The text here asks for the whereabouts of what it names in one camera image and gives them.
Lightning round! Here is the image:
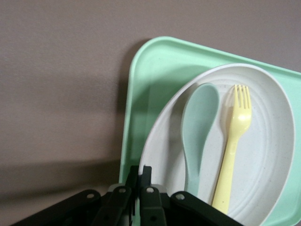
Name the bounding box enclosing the light green rectangular tray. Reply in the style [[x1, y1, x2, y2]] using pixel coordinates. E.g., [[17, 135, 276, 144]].
[[119, 36, 301, 226]]

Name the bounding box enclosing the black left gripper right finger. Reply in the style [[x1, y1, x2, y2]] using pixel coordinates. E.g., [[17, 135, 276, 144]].
[[139, 166, 168, 226]]

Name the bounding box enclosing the round white speckled plate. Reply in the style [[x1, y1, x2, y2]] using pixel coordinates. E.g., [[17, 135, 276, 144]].
[[138, 63, 296, 226]]

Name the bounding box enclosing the pale teal plastic spoon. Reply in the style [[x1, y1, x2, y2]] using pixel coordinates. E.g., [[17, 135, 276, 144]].
[[181, 82, 221, 198]]

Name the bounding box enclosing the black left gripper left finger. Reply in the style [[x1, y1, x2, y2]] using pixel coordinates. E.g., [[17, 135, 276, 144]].
[[93, 165, 139, 226]]

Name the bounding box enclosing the small yellow plastic fork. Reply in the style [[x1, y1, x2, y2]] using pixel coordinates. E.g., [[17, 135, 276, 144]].
[[211, 84, 253, 215]]

